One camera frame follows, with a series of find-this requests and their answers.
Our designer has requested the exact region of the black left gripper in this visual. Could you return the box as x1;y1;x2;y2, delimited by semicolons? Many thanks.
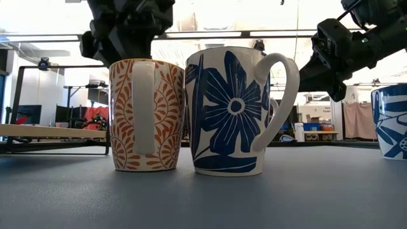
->
79;0;176;66

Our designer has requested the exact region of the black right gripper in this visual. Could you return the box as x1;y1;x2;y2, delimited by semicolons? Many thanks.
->
298;18;376;102

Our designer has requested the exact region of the dark blue patterned mug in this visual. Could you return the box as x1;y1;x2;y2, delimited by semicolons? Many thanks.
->
370;83;407;161

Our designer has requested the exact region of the orange fern pattern mug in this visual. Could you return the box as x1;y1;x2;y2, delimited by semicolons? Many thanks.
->
108;58;186;172

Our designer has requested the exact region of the blue flower white mug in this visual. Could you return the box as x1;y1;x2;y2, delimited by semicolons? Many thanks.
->
184;46;301;177

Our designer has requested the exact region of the pink hanging cloth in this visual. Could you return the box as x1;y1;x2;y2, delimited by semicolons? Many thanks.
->
342;101;378;140

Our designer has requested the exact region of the wooden background table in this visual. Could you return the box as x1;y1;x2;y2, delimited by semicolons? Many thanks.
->
303;130;340;141

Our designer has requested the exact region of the white bottle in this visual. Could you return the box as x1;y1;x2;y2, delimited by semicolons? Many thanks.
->
294;122;305;142

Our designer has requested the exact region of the black background monitor row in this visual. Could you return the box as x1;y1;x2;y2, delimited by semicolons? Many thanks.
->
54;105;85;128

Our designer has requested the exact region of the wooden shelf board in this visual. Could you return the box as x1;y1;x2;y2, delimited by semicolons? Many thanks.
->
0;123;107;140

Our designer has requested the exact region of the small black background monitor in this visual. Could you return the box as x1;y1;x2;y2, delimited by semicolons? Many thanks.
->
16;104;43;125

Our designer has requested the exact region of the grey-blue table mat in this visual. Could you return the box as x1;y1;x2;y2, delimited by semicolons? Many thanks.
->
0;146;407;229

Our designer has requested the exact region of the black aluminium table frame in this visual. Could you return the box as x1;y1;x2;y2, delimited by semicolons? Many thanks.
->
0;139;381;149

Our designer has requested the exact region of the black shelf frame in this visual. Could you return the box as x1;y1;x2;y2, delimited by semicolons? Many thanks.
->
6;64;111;156

